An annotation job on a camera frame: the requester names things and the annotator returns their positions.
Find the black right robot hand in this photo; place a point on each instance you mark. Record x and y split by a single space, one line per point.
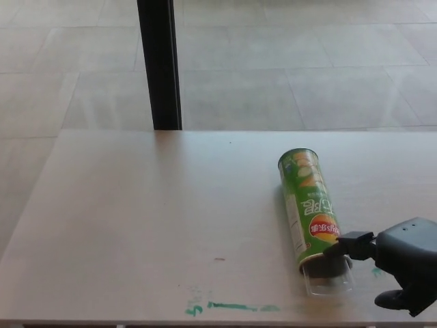
409 253

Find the clear plastic chips tray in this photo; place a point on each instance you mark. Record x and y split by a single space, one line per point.
329 285

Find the green chips can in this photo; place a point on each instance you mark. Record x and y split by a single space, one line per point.
307 201

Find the black vertical pillar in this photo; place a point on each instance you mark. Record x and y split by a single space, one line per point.
159 68

